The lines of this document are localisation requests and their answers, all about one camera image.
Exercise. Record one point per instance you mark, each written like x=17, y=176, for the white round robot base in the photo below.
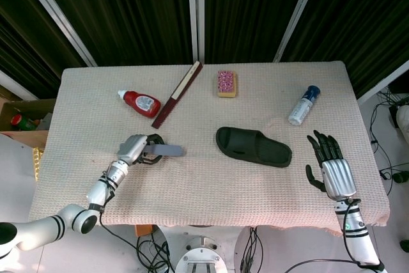
x=202, y=254

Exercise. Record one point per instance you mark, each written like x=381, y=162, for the yellow patterned packet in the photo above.
x=37, y=162

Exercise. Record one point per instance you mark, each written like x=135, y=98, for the dark red folded fan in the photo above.
x=177, y=94

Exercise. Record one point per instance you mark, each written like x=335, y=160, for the grey brush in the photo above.
x=169, y=150

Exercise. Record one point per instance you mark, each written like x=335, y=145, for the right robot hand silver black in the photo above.
x=338, y=177

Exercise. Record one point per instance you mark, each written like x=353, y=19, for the red bottle white cap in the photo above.
x=142, y=103

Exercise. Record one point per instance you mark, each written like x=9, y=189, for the black slipper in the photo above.
x=255, y=148

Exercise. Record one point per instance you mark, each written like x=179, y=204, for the white frame post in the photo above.
x=383, y=86
x=195, y=14
x=297, y=17
x=16, y=84
x=57, y=17

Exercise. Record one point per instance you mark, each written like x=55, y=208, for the yellow sponge pink patterned top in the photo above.
x=227, y=84

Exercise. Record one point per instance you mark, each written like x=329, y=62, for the cardboard box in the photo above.
x=19, y=137

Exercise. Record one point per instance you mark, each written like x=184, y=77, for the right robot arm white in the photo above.
x=358, y=238

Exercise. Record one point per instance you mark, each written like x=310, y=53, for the white spray can blue cap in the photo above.
x=302, y=106

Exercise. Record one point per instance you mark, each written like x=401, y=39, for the orange block under table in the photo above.
x=143, y=230

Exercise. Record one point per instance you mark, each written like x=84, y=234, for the beige waffle table cloth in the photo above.
x=204, y=196

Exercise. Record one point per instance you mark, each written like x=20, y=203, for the green bottle red cap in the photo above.
x=22, y=121

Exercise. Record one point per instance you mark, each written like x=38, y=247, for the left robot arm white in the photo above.
x=57, y=222

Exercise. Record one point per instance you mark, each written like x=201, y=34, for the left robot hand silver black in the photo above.
x=131, y=148

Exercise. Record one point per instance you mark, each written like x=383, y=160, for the white rounded device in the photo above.
x=403, y=122

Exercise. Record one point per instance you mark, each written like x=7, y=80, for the dark green curtain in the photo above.
x=134, y=11

